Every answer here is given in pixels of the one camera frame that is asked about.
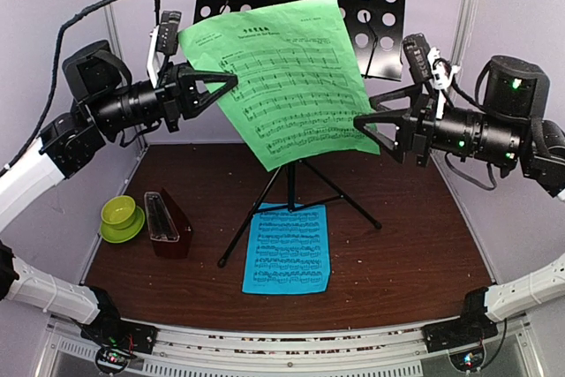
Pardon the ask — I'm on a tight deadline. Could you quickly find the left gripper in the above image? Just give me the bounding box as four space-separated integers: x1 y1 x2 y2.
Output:
89 59 237 133

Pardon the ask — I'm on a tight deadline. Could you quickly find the green sheet music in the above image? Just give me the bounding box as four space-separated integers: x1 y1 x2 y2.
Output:
179 0 380 171

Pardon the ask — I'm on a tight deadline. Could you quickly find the blue sheet music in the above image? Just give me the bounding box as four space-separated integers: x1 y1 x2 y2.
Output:
242 205 331 296

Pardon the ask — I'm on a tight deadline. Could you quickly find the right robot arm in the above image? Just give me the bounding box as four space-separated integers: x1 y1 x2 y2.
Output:
353 55 564 200

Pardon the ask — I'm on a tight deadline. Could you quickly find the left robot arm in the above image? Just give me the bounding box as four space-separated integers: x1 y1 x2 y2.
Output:
1 40 237 345

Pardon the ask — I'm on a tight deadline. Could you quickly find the brown metronome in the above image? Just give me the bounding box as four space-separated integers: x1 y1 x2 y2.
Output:
144 188 192 260

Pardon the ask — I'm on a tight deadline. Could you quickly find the green bowl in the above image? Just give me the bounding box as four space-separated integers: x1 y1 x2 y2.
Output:
101 195 137 230

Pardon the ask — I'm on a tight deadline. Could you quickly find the green saucer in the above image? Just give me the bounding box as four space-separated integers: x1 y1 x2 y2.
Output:
99 206 146 244

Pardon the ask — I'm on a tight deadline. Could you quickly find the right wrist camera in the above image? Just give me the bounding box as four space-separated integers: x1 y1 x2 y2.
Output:
401 34 463 120

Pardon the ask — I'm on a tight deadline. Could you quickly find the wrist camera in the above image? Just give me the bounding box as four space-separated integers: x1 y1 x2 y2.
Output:
146 10 185 87
401 34 463 120

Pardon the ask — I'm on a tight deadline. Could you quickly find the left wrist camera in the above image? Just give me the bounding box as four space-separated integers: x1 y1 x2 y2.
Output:
146 10 185 87

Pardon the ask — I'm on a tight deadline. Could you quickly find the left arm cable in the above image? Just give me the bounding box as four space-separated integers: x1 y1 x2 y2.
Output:
48 0 162 100

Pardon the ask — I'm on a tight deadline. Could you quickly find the right aluminium frame post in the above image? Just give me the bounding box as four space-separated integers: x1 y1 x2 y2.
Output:
450 0 478 65

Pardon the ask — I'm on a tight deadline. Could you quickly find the aluminium frame post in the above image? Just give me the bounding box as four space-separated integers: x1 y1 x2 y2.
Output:
450 0 478 65
92 0 149 151

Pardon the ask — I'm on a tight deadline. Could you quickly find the left aluminium frame post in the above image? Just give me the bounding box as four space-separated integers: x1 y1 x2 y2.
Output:
92 0 149 151

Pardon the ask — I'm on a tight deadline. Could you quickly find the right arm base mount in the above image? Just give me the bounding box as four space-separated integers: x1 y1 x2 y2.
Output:
422 319 501 374

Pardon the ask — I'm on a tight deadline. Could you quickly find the front aluminium rail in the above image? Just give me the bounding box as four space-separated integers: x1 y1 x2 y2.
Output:
43 299 538 377

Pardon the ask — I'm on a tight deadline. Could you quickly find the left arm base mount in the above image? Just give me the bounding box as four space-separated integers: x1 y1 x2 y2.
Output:
79 320 158 375

